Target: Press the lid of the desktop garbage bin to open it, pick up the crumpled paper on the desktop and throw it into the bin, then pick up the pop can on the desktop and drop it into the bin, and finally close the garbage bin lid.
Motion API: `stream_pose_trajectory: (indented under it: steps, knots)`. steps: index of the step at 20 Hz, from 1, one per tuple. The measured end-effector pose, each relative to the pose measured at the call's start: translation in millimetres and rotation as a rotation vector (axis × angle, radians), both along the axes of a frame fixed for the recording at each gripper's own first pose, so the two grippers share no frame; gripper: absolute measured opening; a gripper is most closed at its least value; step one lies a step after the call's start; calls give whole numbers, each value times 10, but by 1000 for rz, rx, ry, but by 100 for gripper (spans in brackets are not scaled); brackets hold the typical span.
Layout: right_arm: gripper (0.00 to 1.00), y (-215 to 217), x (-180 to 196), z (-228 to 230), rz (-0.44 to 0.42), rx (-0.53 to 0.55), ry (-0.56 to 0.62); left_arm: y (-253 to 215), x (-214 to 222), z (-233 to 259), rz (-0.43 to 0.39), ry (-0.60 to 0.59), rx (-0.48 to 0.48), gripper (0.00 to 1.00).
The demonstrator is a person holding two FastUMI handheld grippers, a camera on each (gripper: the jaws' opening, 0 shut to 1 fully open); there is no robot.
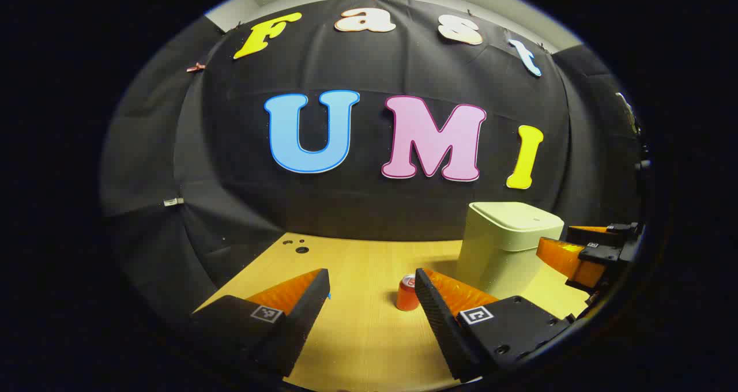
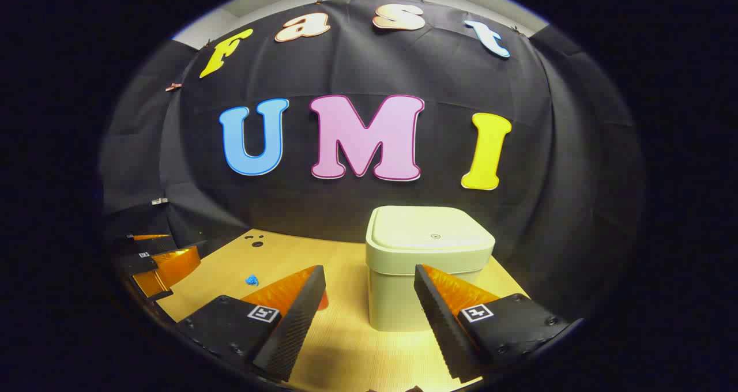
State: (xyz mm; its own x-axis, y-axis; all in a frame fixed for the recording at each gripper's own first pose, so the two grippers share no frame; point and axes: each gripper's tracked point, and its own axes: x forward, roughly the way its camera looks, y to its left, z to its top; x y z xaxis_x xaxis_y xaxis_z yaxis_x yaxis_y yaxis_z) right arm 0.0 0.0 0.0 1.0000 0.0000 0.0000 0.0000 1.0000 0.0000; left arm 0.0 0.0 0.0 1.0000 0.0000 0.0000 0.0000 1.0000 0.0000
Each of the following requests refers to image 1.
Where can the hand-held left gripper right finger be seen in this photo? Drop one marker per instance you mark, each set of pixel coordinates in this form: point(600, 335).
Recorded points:
point(441, 323)

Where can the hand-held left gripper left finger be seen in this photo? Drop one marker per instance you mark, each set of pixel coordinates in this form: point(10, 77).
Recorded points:
point(305, 317)

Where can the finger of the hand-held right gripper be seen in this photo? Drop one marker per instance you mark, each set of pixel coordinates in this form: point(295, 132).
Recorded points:
point(622, 229)
point(568, 259)

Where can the orange pop can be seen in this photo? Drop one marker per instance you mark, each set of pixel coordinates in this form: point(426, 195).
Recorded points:
point(405, 298)

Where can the green desktop garbage bin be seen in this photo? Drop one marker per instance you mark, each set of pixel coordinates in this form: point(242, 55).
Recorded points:
point(496, 248)

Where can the wooden desktop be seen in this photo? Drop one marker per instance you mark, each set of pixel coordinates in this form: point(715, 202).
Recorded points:
point(369, 334)

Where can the black backdrop cloth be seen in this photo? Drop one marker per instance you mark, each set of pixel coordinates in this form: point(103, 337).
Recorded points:
point(369, 207)

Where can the silver metal cloth clip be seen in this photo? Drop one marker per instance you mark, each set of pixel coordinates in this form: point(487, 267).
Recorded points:
point(173, 202)

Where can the red cloth clip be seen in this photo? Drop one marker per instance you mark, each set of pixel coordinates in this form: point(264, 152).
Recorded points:
point(196, 67)

